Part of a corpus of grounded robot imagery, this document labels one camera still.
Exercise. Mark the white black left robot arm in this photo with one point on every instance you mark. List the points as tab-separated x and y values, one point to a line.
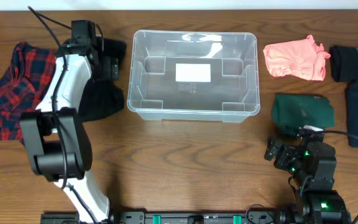
82	89

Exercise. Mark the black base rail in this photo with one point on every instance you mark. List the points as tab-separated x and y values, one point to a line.
254	216

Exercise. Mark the white label in bin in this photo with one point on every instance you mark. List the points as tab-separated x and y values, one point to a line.
190	72

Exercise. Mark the dark green garment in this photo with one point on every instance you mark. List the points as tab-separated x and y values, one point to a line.
290	112

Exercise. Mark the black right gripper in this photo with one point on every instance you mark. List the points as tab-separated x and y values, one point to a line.
288	149

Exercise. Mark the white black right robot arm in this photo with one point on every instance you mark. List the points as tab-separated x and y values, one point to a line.
311	166

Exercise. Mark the clear plastic storage bin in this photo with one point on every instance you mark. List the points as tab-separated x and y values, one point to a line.
232	95

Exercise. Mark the pink garment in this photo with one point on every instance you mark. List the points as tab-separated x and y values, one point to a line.
299	58

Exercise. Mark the red navy plaid shirt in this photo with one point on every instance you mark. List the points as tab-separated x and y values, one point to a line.
23	86

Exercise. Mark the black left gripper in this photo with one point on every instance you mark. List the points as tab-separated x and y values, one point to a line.
111	69

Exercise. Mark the black folded garment with tape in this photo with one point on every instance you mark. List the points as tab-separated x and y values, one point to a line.
344	63

